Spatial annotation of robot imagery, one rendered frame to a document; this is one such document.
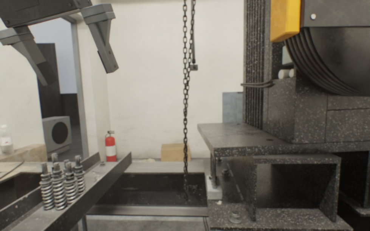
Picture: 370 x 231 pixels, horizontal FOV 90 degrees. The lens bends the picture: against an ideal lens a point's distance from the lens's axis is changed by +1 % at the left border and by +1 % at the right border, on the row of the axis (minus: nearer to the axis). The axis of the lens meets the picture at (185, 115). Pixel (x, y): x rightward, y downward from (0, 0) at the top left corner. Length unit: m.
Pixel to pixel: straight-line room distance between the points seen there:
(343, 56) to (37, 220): 0.97
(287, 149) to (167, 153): 2.21
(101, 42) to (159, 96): 2.66
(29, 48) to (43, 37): 8.89
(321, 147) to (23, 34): 0.77
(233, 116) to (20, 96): 1.67
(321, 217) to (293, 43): 0.52
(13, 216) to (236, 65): 2.80
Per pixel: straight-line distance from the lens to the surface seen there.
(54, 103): 7.81
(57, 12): 0.37
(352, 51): 0.57
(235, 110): 1.19
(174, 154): 2.73
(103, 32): 0.36
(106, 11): 0.34
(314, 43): 0.52
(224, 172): 0.92
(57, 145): 4.18
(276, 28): 0.53
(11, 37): 0.44
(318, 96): 0.68
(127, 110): 3.14
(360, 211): 0.87
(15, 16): 0.41
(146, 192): 1.16
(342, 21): 0.55
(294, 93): 0.63
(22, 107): 2.02
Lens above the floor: 1.06
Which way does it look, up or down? 7 degrees down
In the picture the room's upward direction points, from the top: 2 degrees counter-clockwise
